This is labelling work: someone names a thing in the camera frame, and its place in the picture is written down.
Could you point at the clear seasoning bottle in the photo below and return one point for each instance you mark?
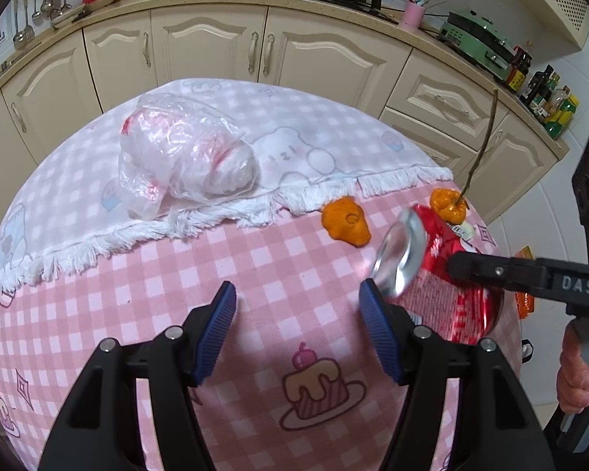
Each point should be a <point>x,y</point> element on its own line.
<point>554,105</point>

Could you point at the green electric cooker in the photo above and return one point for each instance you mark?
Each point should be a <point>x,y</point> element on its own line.
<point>476,41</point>

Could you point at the dark glass bottle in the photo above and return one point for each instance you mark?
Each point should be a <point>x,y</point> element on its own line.
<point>537,88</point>

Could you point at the green yellow bottle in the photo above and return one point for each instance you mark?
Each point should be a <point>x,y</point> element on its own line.
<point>564,120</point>

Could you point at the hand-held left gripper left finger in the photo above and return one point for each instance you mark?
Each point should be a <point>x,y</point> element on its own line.
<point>221,314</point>

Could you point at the person's right hand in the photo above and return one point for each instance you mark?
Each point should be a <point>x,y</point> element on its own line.
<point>574,378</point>

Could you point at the crumpled clear plastic bag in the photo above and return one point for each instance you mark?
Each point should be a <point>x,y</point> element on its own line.
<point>186,157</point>

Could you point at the crushed red drink can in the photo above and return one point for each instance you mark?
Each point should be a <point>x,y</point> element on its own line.
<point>451,309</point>

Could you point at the orange rice bag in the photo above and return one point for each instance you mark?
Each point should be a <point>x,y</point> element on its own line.
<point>524,306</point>

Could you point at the cream cabinet drawer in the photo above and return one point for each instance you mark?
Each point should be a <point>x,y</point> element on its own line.
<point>454,159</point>
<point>437,88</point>
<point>422,130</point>

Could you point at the pink checkered fringed tablecloth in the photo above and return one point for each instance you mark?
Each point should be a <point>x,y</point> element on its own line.
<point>255,274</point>

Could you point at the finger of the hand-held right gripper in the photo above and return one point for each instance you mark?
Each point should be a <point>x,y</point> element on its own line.
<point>500,274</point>

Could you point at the pink utensil cup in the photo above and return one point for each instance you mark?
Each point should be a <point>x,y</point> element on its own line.
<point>414,15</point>

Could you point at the white tray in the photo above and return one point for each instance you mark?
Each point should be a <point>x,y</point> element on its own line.
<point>68,15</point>

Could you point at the cream kitchen cabinet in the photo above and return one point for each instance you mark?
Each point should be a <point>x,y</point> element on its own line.
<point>206,44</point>

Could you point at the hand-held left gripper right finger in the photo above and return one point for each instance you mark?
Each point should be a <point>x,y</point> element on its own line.
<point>378,324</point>

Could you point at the orange peel piece with stem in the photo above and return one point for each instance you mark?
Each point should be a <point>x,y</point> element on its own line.
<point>449,206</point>

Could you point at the thin brown twig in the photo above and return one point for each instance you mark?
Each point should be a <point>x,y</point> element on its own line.
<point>481,152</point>

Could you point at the hanging steel kitchen utensils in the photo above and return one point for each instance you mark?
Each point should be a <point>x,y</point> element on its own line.
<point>34,10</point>

